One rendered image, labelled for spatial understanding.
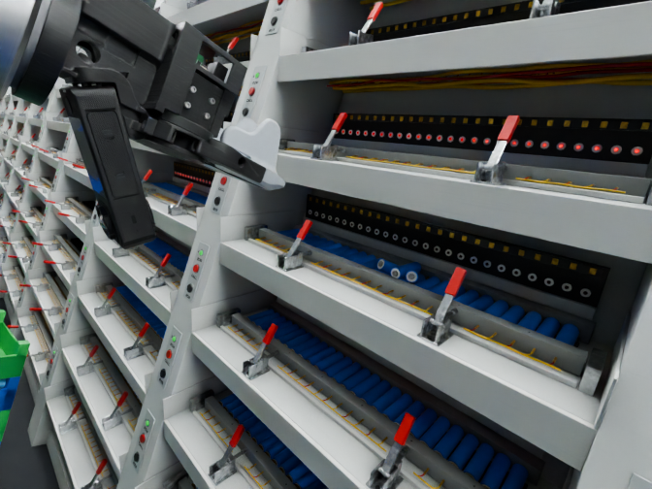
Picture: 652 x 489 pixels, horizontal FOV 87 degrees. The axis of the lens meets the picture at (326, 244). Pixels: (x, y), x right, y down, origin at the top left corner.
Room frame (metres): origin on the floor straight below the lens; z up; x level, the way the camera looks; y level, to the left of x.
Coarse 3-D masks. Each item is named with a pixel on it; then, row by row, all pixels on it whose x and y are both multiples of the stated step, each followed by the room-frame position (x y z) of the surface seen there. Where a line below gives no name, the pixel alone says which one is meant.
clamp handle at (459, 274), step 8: (456, 272) 0.41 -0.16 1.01; (464, 272) 0.40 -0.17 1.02; (456, 280) 0.40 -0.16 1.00; (448, 288) 0.40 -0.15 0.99; (456, 288) 0.40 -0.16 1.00; (448, 296) 0.40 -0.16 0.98; (440, 304) 0.40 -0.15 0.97; (448, 304) 0.40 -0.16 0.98; (440, 312) 0.40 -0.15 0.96; (440, 320) 0.39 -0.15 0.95
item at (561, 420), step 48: (240, 240) 0.70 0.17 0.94; (288, 288) 0.54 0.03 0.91; (336, 288) 0.51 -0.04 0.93; (528, 288) 0.48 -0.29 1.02; (384, 336) 0.42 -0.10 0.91; (624, 336) 0.34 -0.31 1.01; (432, 384) 0.38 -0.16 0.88; (480, 384) 0.34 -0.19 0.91; (528, 384) 0.33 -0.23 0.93; (576, 384) 0.34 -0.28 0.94; (528, 432) 0.32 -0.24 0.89; (576, 432) 0.29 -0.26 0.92
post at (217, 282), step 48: (288, 0) 0.69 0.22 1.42; (336, 0) 0.74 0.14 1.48; (240, 96) 0.73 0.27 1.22; (288, 96) 0.71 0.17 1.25; (336, 96) 0.81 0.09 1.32; (240, 192) 0.68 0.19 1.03; (288, 192) 0.77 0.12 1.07; (240, 288) 0.73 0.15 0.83; (192, 384) 0.70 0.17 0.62; (144, 480) 0.67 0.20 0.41
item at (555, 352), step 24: (264, 240) 0.69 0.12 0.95; (288, 240) 0.64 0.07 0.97; (336, 264) 0.56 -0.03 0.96; (360, 264) 0.55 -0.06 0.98; (384, 288) 0.50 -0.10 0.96; (408, 288) 0.47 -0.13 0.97; (432, 312) 0.45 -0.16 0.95; (480, 312) 0.42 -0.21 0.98; (480, 336) 0.39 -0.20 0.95; (504, 336) 0.39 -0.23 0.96; (528, 336) 0.38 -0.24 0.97; (552, 360) 0.36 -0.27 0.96; (576, 360) 0.35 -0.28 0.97
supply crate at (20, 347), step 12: (0, 312) 0.84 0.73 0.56; (0, 324) 0.85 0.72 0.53; (0, 336) 0.84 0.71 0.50; (12, 336) 0.80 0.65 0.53; (0, 348) 0.82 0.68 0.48; (12, 348) 0.79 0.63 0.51; (24, 348) 0.75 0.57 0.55; (0, 360) 0.72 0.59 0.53; (12, 360) 0.74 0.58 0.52; (24, 360) 0.75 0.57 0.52; (0, 372) 0.72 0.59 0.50; (12, 372) 0.74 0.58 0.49
